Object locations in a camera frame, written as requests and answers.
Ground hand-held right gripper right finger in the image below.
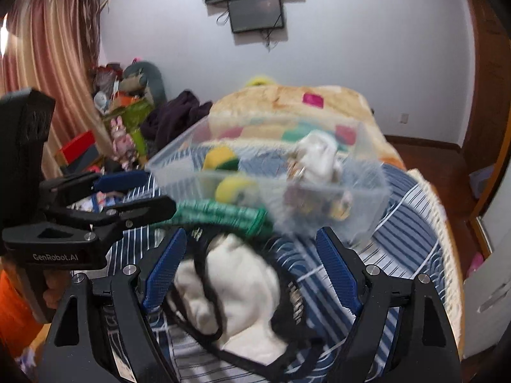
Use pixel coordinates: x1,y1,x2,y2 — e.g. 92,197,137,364
315,227,464,383

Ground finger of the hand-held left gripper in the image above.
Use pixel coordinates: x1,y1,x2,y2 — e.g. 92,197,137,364
43,195,176,245
40,169,151,208

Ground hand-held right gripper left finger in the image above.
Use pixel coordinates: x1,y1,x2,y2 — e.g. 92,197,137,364
38,227,188,383

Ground white and black garment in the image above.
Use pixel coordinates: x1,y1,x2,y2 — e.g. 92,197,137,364
165,225,326,381

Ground white soft cloth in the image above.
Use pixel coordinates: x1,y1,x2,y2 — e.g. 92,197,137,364
172,232,294,365

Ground green cloth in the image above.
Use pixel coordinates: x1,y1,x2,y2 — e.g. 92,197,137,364
175,199,273,238

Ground clear plastic storage bin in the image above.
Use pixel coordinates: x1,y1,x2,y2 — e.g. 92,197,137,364
146,121,391,245

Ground person's left forearm orange sleeve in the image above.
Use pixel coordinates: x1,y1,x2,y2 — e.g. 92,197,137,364
0,267,44,359

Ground person's left hand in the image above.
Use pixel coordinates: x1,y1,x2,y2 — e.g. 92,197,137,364
43,270,73,310

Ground pink bunny toy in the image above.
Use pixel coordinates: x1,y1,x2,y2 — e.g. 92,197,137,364
110,116,137,165

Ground red box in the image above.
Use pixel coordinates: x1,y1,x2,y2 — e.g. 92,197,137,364
59,130,97,165

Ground green plastic bag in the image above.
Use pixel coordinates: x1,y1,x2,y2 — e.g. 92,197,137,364
103,98,156,161

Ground blue striped bed sheet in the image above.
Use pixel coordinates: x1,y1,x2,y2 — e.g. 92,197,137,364
68,159,448,383

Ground dark purple clothing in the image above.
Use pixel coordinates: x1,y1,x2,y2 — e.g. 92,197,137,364
140,90,214,153

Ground yellow green rolled socks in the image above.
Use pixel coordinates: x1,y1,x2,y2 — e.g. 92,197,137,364
215,176,261,205

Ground yellow green sponge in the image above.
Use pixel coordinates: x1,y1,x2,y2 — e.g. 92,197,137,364
202,146,241,173

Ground grey plush pillow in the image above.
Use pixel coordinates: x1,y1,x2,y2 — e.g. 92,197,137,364
122,61,167,105

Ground pink beige curtain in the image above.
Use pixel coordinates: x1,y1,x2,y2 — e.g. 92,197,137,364
0,0,117,180

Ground white patterned cloth in bin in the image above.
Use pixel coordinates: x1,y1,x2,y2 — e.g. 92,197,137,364
287,131,341,186

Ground white cabinet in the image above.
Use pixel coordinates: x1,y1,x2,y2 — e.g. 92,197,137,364
462,189,511,360

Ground yellow plush toy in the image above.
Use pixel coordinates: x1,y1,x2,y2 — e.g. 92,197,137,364
245,74,277,88

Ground beige patterned blanket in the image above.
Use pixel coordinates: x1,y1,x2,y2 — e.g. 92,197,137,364
209,84,407,170

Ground brown wooden door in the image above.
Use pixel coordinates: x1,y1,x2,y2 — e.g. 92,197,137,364
461,0,511,165

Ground black monitor cable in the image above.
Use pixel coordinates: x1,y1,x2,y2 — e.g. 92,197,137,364
261,28,281,52

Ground small black wall monitor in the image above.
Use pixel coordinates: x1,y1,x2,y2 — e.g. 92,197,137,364
227,0,285,34

